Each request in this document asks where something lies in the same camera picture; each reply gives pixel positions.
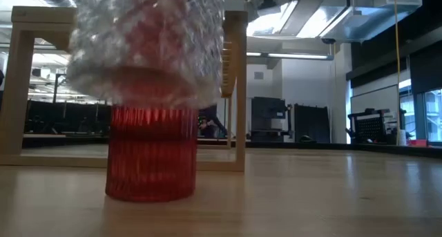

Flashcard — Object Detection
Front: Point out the black pegboard cart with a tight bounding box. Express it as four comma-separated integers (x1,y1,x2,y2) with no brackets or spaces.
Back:
346,108,408,145

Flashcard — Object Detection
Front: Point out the yellow cable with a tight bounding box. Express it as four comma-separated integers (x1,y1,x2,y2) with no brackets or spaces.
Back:
393,0,403,146

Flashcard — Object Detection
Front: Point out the person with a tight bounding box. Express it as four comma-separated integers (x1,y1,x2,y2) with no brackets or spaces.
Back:
198,104,229,140

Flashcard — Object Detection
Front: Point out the black aluminium table frame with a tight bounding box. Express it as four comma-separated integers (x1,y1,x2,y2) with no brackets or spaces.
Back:
22,135,442,159

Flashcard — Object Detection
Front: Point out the black background cabinet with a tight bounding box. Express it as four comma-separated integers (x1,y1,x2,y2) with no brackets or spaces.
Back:
250,96,294,143

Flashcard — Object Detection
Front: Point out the red ribbed cylinder vase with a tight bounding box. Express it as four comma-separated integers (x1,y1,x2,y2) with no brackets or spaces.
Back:
105,104,200,202

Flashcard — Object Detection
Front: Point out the black metal gantry frame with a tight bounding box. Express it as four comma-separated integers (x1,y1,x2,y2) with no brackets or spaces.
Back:
51,73,68,104

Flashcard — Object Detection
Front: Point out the white paper roll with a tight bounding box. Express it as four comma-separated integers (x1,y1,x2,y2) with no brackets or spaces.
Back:
396,129,409,146

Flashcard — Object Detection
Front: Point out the black upright panel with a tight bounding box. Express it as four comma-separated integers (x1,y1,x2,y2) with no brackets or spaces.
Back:
293,104,332,144

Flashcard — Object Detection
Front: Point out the long ceiling light fixture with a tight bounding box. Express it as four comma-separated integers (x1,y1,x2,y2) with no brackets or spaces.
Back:
245,51,335,61

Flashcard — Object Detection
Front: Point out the glass window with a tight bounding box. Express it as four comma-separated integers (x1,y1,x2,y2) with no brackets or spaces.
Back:
398,78,442,143

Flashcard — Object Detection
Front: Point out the wooden slatted shelf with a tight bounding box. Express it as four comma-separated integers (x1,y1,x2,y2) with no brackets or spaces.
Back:
0,6,249,172

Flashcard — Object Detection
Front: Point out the red flat box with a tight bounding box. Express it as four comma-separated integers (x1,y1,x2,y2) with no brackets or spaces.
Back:
407,138,429,148

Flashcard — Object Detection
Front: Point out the black background barrier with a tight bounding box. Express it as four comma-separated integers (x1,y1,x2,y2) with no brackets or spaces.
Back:
26,100,113,136

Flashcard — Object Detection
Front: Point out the large silver ceiling duct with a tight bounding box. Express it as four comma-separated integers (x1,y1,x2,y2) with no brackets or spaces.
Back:
319,0,424,44

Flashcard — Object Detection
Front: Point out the clear bumpy glass vase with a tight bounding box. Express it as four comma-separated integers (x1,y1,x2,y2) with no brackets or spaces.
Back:
66,0,226,110

